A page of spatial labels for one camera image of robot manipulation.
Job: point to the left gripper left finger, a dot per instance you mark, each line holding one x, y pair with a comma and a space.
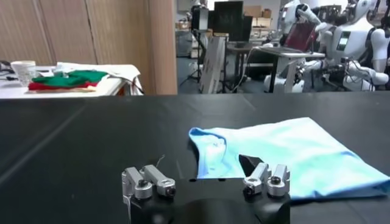
149, 181

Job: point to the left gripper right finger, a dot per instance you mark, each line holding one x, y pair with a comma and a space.
265, 179

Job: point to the light blue t-shirt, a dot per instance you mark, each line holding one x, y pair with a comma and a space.
304, 152

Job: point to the white humanoid robot raised arm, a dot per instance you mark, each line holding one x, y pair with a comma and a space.
292, 15

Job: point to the white draped cloth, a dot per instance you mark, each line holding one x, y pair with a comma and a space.
122, 71

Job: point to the white leaning board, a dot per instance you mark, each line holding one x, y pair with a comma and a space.
213, 67

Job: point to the green folded shirt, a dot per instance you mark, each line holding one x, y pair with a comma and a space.
70, 79

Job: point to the brown wooden desk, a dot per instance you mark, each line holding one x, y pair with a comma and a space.
240, 48

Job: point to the red folded shirt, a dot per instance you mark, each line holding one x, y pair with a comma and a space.
45, 86

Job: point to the black tripod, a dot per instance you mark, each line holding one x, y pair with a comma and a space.
198, 45

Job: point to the silver laptop red screen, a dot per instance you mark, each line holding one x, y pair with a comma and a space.
300, 36

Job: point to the white humanoid robot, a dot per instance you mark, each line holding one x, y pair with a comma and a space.
353, 45

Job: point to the wooden folding screen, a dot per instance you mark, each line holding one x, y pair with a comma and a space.
91, 30

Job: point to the white side table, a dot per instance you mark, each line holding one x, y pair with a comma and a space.
12, 91

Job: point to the black monitor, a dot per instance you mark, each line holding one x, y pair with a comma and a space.
228, 19

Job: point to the clear plastic cup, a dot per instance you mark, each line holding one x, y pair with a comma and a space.
24, 73

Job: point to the black white headphones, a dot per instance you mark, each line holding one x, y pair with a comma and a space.
4, 67

